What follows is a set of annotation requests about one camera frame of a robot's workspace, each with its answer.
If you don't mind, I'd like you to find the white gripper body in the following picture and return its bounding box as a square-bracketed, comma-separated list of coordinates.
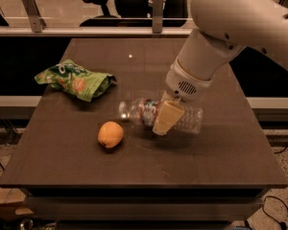
[164, 59, 212, 102]

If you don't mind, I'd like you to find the clear plastic water bottle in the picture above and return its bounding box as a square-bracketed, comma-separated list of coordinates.
[118, 99, 204, 134]

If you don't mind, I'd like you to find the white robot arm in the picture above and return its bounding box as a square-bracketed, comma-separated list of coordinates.
[153, 0, 288, 135]

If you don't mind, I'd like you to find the orange fruit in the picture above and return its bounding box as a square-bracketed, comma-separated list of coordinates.
[98, 122, 124, 149]

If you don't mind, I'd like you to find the green chip bag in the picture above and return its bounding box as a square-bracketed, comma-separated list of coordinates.
[35, 59, 116, 102]

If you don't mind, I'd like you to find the black office chair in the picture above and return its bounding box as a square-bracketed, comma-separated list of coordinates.
[80, 0, 188, 27]

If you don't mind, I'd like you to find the middle metal rail bracket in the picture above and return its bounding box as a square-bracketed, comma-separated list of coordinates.
[152, 0, 163, 34]

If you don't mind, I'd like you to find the left metal rail bracket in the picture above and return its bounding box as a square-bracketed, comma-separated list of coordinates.
[21, 0, 46, 33]

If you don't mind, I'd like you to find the black floor cable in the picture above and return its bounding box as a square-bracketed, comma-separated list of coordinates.
[261, 195, 288, 230]

